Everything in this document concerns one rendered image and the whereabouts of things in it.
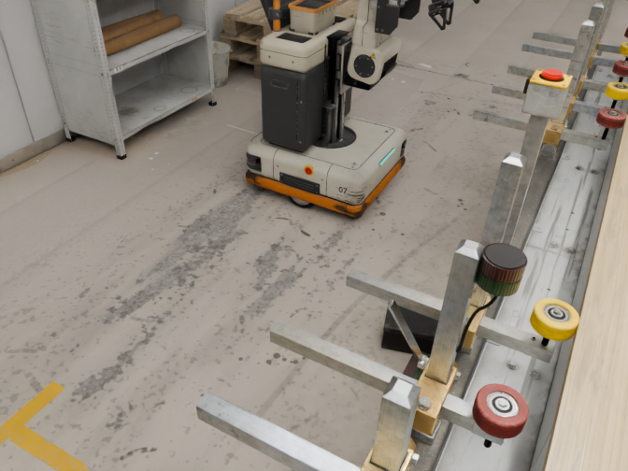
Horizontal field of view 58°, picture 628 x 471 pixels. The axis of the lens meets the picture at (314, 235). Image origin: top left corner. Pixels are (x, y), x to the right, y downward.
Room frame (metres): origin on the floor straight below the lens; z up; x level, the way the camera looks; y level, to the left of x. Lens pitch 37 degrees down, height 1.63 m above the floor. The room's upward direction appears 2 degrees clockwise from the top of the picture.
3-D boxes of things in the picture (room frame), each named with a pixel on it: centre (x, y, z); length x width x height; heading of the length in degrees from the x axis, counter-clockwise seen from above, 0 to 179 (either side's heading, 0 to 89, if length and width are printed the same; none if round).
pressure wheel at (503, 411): (0.54, -0.30, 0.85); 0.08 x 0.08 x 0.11
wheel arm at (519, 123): (1.72, -0.73, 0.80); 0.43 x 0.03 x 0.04; 63
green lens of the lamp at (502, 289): (0.60, -0.26, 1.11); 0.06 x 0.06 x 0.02
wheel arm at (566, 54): (2.39, -1.08, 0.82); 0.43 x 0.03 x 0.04; 63
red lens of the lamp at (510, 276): (0.60, -0.26, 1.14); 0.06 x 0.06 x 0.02
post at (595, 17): (1.96, -0.91, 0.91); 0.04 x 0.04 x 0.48; 63
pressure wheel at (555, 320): (0.74, -0.45, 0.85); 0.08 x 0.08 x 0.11
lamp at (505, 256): (0.60, -0.26, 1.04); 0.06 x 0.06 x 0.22; 63
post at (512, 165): (0.85, -0.34, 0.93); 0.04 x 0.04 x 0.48; 63
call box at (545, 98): (1.08, -0.46, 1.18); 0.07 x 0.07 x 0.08; 63
